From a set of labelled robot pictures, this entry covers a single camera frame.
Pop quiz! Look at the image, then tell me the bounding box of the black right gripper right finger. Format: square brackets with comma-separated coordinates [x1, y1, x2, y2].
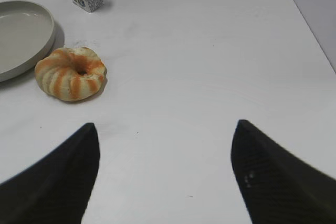
[230, 120, 335, 223]

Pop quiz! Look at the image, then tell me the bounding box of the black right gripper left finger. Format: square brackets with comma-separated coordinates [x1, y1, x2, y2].
[1, 123, 100, 223]

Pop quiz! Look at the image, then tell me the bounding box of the beige round plate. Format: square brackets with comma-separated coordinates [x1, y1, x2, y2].
[1, 0, 56, 82]

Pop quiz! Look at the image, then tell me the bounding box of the orange striped bread bun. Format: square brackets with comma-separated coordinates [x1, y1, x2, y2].
[34, 47, 107, 102]

